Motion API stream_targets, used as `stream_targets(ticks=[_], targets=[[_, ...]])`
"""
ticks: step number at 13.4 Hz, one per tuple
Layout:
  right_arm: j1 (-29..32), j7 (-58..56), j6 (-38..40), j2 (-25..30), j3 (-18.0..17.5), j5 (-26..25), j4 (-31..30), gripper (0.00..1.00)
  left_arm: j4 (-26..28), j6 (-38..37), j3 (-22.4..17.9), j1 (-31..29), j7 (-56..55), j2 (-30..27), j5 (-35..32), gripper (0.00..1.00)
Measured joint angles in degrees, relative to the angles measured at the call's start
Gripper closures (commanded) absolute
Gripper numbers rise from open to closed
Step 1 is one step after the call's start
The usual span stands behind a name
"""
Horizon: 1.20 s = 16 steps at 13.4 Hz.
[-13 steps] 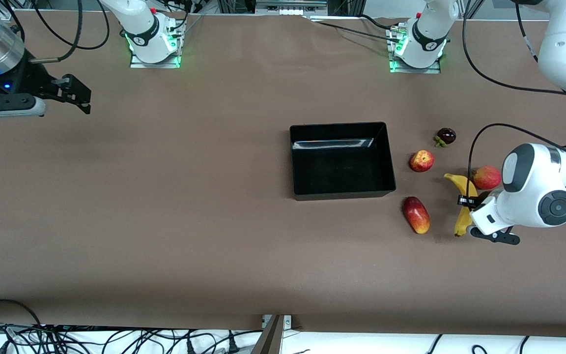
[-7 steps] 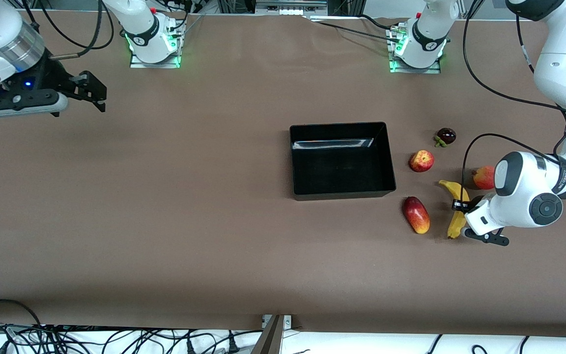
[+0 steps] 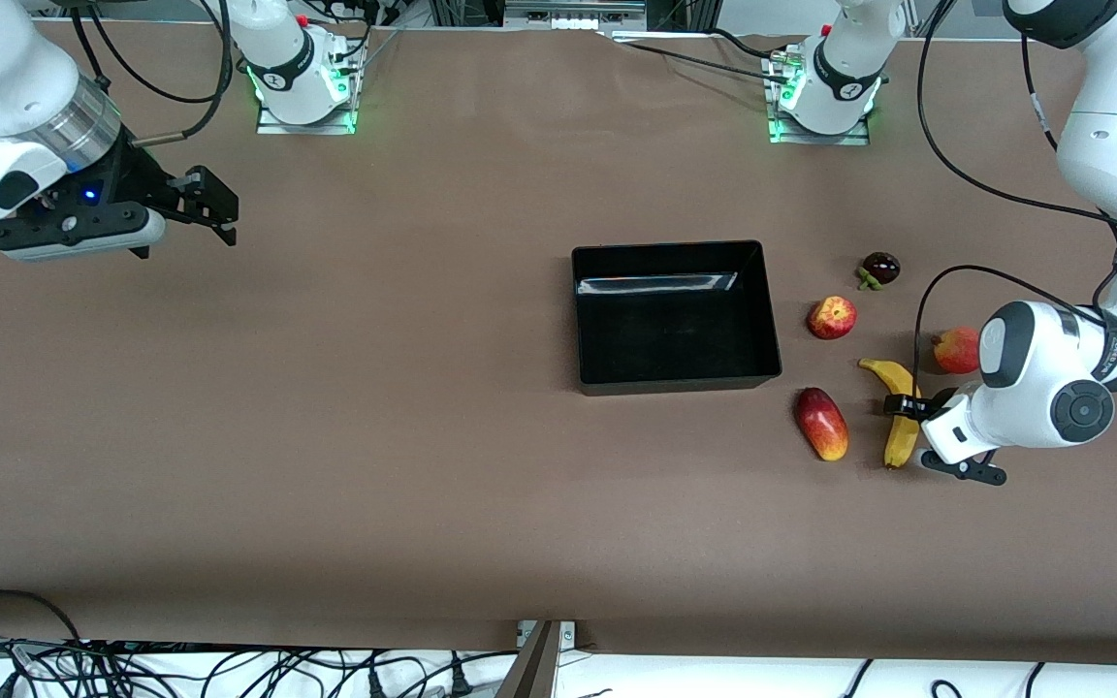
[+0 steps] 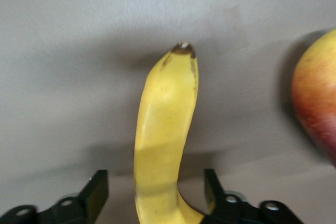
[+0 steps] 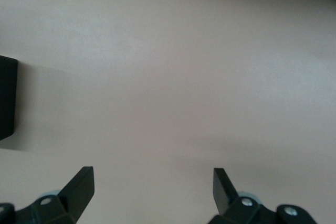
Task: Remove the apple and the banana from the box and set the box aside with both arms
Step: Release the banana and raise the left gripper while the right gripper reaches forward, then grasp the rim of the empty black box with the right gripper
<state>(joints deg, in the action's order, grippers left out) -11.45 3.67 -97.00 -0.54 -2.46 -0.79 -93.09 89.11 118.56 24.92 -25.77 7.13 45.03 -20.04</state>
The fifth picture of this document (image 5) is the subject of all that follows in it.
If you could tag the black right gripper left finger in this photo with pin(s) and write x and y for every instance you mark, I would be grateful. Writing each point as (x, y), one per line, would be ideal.
(76, 195)

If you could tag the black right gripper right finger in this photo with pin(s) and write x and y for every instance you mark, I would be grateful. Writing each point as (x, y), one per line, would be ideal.
(225, 197)

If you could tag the black plastic box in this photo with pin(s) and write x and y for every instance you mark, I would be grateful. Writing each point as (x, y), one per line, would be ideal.
(8, 98)

